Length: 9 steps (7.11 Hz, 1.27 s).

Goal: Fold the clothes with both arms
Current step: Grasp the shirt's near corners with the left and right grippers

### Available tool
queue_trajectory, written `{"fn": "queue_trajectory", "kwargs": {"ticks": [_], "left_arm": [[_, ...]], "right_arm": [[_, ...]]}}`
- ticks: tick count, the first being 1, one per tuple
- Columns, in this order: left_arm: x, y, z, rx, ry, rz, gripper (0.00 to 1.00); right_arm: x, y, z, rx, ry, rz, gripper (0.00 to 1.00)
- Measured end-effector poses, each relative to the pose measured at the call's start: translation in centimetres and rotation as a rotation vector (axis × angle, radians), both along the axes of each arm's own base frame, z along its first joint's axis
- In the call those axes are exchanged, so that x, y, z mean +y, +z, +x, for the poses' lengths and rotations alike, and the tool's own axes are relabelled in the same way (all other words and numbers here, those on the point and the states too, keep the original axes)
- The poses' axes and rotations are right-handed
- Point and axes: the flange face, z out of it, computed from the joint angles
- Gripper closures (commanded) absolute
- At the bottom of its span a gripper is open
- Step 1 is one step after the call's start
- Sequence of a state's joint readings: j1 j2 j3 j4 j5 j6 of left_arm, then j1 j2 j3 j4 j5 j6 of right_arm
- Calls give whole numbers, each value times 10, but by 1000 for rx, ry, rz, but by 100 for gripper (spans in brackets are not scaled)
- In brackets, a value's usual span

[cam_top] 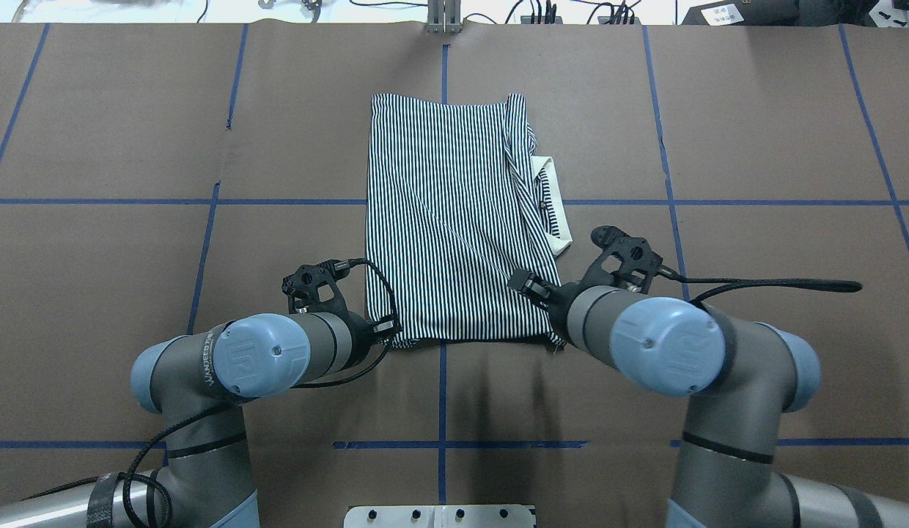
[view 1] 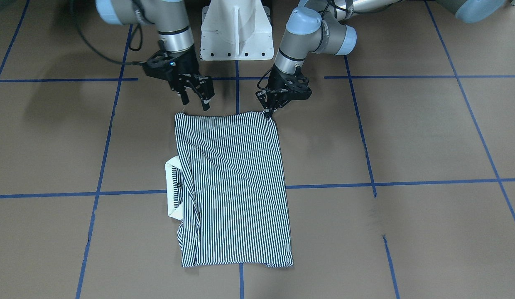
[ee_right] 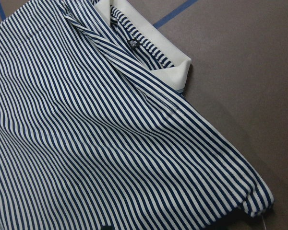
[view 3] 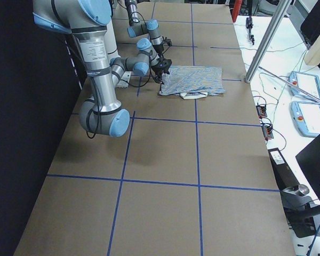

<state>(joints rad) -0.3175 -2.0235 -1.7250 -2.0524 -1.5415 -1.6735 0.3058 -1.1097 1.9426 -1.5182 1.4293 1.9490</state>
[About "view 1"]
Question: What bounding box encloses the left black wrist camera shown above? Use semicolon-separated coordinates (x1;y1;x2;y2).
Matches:
281;73;312;101

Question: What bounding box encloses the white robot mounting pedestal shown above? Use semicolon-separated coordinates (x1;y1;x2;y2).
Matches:
199;0;274;61

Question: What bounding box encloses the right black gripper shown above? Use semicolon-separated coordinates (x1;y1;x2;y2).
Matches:
169;50;215;111

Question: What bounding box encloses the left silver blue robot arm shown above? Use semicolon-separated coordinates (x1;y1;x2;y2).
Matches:
274;0;515;126

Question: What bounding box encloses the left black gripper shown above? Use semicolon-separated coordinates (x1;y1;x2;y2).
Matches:
256;66;289;119

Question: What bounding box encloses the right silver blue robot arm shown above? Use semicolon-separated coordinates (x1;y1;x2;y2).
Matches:
96;0;215;110

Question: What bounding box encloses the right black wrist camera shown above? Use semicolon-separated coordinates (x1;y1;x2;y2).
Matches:
141;50;176;82

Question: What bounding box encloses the blue white striped polo shirt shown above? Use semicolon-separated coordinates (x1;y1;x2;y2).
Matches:
165;111;293;267

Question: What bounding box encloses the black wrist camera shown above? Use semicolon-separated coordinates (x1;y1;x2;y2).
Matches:
141;50;176;82
281;73;312;101

